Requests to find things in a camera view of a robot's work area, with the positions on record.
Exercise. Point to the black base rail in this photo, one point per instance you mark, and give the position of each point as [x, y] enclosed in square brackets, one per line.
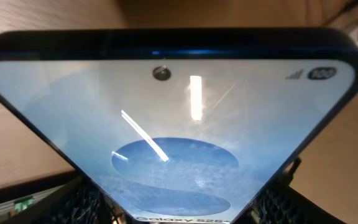
[15, 198]

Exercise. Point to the blue Samsung Galaxy smartphone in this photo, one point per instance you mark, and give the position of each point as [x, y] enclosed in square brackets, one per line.
[178, 125]

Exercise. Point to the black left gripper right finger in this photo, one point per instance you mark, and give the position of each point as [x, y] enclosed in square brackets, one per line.
[280, 204]

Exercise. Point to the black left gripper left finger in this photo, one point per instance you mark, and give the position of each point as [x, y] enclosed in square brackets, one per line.
[78, 201]

